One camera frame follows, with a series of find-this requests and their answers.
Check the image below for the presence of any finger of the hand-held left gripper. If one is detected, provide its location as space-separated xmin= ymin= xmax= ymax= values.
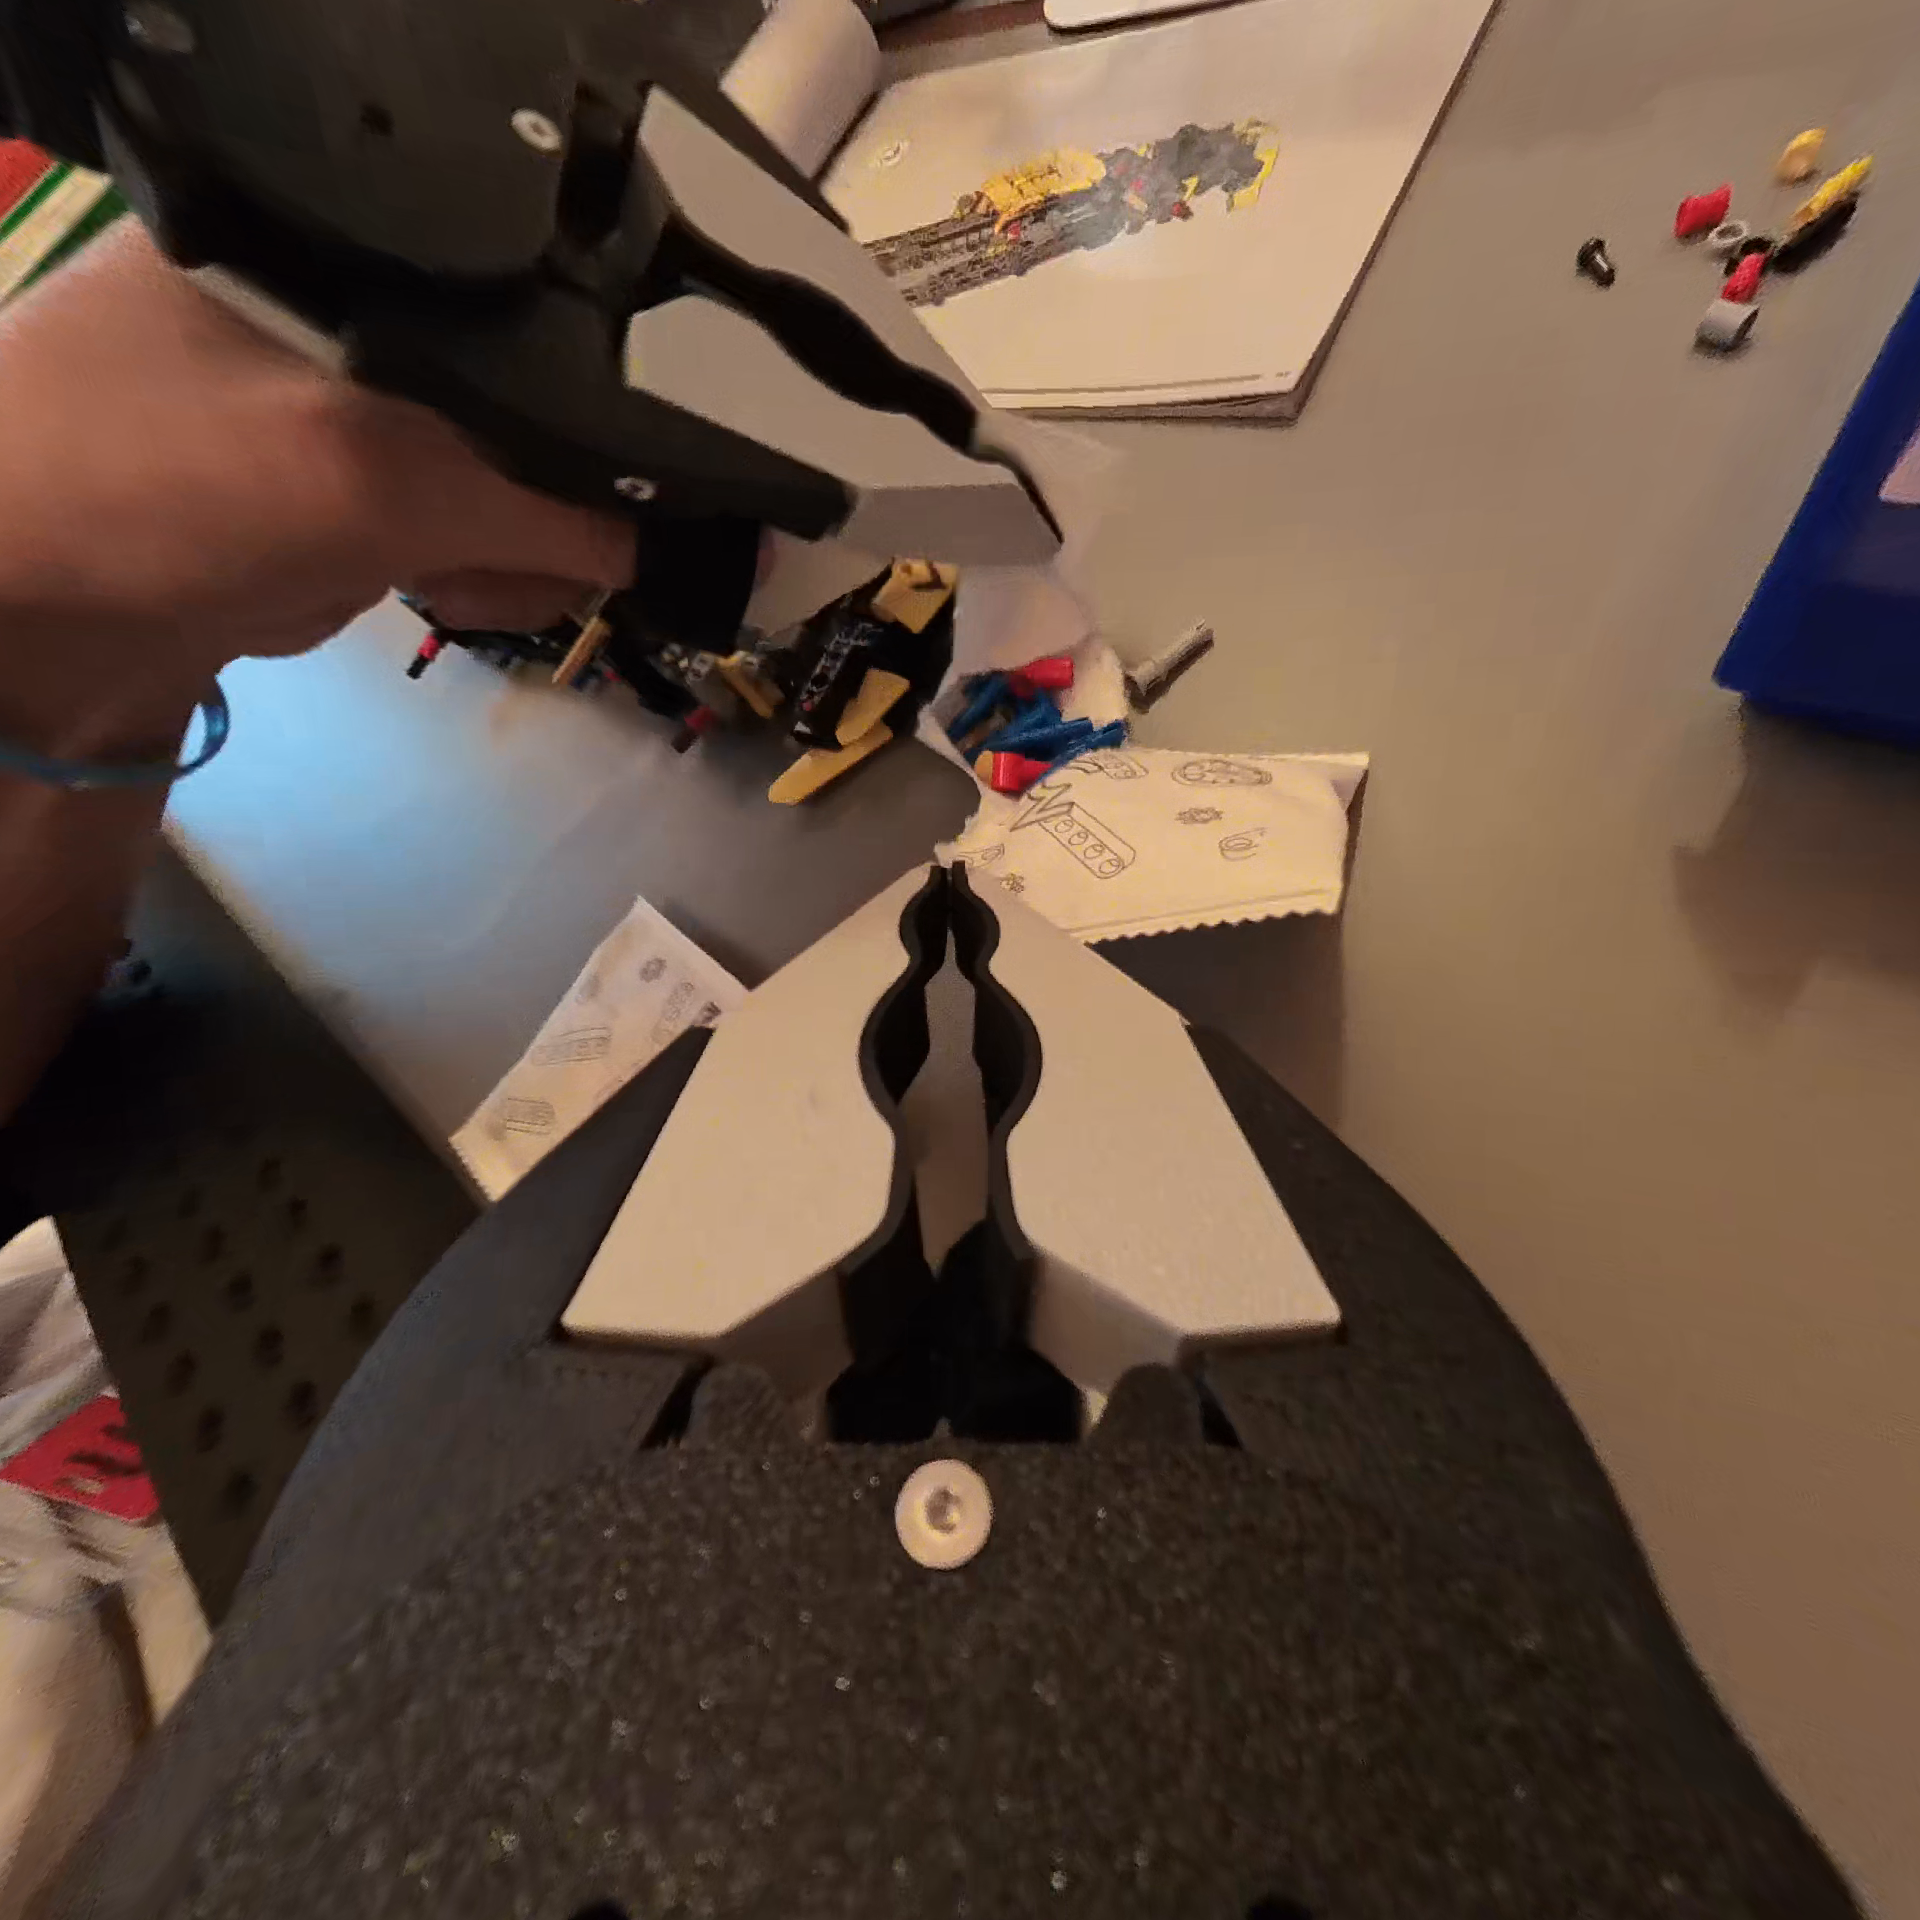
xmin=638 ymin=88 xmax=999 ymax=452
xmin=619 ymin=293 xmax=1070 ymax=569

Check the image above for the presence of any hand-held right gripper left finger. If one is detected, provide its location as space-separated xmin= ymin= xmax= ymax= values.
xmin=560 ymin=862 xmax=963 ymax=1445

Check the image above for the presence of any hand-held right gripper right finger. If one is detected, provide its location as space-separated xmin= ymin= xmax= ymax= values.
xmin=948 ymin=862 xmax=1344 ymax=1445

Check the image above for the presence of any yellow black toy brick car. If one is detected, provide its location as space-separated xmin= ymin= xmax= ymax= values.
xmin=404 ymin=558 xmax=963 ymax=808

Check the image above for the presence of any instruction booklet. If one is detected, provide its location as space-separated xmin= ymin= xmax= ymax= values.
xmin=718 ymin=0 xmax=1502 ymax=425

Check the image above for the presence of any blue plastic bin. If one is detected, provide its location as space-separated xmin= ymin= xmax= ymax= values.
xmin=1715 ymin=281 xmax=1920 ymax=748

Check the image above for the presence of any grey desk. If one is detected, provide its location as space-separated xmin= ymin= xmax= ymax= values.
xmin=157 ymin=0 xmax=1920 ymax=1920

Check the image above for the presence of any person's left hand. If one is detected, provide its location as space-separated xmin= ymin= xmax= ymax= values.
xmin=0 ymin=224 xmax=646 ymax=706

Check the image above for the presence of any grey axle connector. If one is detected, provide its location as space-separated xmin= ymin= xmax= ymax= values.
xmin=1124 ymin=620 xmax=1216 ymax=712

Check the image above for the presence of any black perforated pad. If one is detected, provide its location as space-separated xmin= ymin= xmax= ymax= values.
xmin=53 ymin=901 xmax=484 ymax=1630

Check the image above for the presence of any grey wristband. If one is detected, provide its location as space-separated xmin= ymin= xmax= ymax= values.
xmin=0 ymin=675 xmax=231 ymax=794

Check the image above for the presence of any person's white clothing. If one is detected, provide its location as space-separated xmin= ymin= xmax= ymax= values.
xmin=0 ymin=1219 xmax=212 ymax=1920

